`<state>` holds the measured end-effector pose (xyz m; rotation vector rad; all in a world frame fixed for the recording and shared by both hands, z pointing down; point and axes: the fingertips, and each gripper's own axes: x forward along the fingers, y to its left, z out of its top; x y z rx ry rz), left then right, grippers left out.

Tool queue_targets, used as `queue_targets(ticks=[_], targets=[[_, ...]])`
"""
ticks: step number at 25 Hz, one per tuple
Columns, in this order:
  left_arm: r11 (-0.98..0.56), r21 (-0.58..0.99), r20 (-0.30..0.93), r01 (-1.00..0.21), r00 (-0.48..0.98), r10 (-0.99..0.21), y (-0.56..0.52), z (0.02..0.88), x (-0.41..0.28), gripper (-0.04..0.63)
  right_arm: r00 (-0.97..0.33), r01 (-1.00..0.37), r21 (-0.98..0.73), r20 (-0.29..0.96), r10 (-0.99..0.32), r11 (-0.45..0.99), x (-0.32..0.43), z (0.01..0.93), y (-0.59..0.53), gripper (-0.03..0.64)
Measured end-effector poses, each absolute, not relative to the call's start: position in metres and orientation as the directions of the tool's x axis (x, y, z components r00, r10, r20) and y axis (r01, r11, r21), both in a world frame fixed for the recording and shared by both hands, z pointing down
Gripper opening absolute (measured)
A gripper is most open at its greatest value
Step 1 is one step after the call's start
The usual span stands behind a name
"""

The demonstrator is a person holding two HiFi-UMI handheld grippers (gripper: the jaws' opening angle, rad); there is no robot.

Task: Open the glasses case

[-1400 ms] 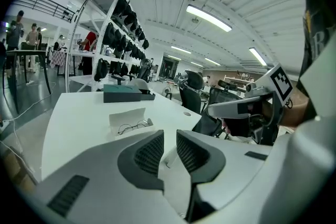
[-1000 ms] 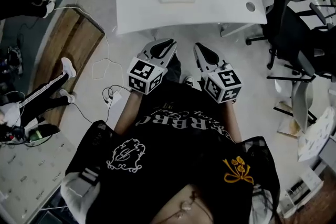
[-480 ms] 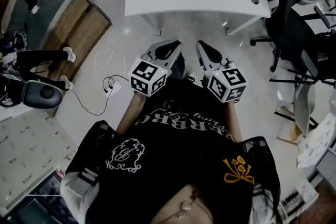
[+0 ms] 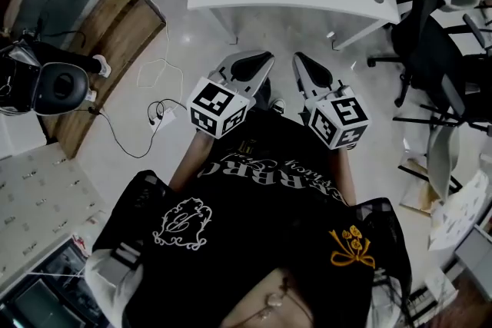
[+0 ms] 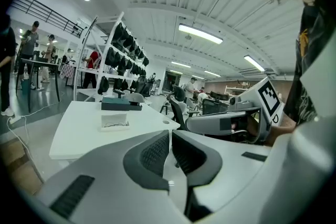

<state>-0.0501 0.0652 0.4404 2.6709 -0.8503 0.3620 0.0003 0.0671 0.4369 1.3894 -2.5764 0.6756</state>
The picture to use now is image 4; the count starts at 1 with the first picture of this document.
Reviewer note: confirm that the person's right shoe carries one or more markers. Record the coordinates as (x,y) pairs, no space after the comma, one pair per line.
(277,105)

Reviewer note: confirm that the person's left forearm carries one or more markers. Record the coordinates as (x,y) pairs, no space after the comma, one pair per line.
(188,161)

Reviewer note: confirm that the person's black trousers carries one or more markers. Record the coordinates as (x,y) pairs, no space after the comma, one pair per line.
(263,94)

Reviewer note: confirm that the person's right forearm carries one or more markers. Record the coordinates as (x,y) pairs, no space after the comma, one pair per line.
(344,173)

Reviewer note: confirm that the white power adapter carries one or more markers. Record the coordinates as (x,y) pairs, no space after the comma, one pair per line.
(164,120)

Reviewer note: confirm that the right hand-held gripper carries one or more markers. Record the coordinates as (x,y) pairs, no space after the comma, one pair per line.
(342,115)

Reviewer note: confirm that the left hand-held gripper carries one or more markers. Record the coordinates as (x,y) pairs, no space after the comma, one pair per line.
(217,107)

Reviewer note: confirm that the white storage box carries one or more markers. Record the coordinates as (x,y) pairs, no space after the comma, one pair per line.
(19,130)

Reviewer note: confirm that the person's black printed t-shirt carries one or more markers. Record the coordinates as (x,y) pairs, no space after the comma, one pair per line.
(250,211)

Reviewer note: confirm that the white latched locker block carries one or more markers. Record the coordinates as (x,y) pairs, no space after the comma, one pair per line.
(38,203)

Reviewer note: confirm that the wooden floor platform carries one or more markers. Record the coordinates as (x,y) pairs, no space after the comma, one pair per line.
(115,30)

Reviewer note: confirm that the white patterned paper sheet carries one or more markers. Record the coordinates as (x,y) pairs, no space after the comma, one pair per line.
(457,219)

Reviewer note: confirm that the dark equipment crate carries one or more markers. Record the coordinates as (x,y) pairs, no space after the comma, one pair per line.
(50,299)

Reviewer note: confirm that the person's neck and chest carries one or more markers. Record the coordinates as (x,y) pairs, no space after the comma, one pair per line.
(265,295)

